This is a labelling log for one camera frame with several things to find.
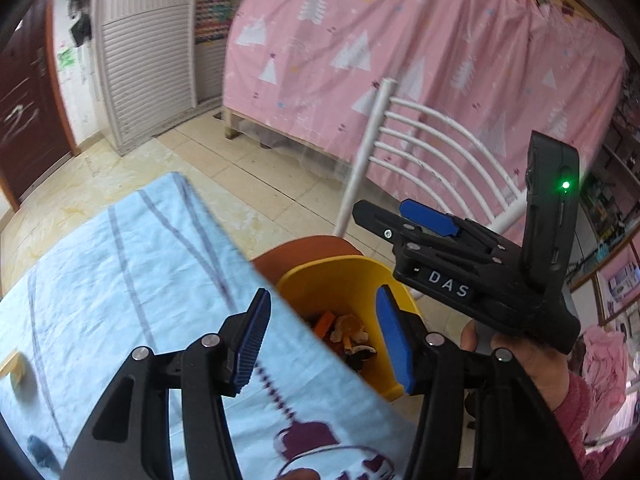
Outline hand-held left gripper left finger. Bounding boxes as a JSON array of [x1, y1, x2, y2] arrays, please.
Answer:
[[60, 287, 273, 480]]

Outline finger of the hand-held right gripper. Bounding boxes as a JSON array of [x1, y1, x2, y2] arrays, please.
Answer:
[[352, 199, 427, 247], [399, 198, 461, 237]]

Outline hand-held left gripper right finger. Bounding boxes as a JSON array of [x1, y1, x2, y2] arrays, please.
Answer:
[[375, 284, 586, 480]]

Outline yellow plastic bin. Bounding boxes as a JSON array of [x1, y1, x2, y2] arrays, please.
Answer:
[[275, 255, 422, 402]]

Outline person's right forearm pink sleeve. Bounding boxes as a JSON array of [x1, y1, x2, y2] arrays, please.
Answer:
[[550, 372, 602, 463]]

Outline person's right hand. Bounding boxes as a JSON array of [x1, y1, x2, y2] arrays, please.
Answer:
[[460, 319, 572, 412]]

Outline toys inside bin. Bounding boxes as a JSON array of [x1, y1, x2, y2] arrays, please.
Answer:
[[330, 313, 372, 349]]

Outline white metal chair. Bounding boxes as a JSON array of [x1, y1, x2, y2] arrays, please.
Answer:
[[332, 78, 532, 239]]

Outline pink blanket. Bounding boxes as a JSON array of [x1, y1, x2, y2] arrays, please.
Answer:
[[575, 324, 632, 442]]

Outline cluttered wooden shelf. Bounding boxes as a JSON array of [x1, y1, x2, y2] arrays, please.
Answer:
[[580, 125, 640, 322]]

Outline light blue striped tablecloth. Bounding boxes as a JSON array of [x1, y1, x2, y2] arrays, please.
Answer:
[[0, 172, 422, 480]]

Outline pink tree-print curtain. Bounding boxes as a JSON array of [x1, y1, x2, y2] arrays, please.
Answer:
[[222, 0, 629, 202]]

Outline blue pompom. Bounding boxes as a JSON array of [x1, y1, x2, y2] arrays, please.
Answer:
[[27, 435, 57, 469]]

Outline white slatted wardrobe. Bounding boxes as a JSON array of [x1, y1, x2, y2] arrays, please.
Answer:
[[92, 0, 227, 157]]

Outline dark red door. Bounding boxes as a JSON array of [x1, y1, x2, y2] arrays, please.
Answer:
[[0, 0, 82, 212]]

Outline black hanging bag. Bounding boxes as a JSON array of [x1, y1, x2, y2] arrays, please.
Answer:
[[69, 14, 92, 47]]

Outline colourful grid wall poster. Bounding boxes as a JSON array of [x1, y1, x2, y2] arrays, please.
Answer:
[[193, 0, 236, 47]]

